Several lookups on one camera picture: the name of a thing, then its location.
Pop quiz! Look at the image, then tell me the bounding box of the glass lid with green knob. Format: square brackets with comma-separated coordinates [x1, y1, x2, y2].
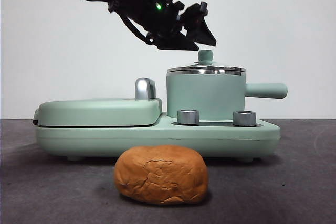
[167, 49, 246, 75]

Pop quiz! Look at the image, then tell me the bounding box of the brown potato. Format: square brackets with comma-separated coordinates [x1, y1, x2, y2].
[114, 144, 209, 205]

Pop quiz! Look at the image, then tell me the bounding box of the chrome griddle cover handle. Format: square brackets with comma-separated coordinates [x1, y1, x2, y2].
[134, 77, 158, 101]

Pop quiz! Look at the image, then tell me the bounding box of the mint green griddle cover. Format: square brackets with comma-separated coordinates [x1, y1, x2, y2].
[33, 97, 163, 128]

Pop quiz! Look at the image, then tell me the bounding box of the silver control knob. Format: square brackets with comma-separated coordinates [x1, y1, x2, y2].
[233, 111, 257, 127]
[177, 109, 200, 125]

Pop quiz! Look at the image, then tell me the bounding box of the mint green breakfast machine base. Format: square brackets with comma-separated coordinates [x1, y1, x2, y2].
[35, 111, 281, 162]

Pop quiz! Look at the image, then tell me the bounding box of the mint green pot with handle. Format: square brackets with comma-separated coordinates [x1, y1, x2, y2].
[166, 71, 288, 120]

